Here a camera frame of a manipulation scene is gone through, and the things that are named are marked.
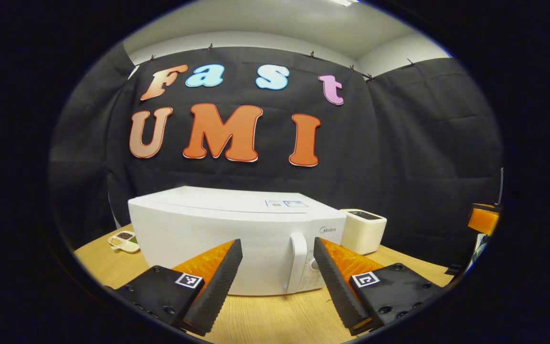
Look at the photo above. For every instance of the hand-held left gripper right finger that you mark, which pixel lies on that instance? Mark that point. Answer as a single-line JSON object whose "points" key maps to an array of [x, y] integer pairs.
{"points": [[337, 291]]}

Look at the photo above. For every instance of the large ceiling light panel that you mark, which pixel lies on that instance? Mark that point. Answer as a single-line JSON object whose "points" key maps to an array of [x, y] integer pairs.
{"points": [[344, 2]]}

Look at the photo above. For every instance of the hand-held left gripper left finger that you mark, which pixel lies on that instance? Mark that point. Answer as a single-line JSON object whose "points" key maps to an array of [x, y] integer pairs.
{"points": [[220, 291]]}

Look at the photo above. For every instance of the white divided snack dish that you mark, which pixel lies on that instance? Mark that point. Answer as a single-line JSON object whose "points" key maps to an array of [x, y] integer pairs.
{"points": [[124, 241]]}

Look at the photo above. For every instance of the black bracket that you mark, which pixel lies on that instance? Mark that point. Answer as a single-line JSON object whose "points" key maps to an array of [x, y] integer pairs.
{"points": [[455, 269]]}

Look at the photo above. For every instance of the small white green object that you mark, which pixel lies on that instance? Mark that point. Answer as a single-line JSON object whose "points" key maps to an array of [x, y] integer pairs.
{"points": [[480, 246]]}

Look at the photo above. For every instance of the white microwave oven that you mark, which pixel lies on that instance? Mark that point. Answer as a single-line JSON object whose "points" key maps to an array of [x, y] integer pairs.
{"points": [[208, 239]]}

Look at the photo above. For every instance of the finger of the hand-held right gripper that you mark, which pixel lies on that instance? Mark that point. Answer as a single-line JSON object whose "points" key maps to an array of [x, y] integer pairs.
{"points": [[484, 220]]}

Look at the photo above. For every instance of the white toaster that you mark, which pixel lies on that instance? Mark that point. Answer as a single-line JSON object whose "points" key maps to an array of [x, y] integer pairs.
{"points": [[362, 234]]}

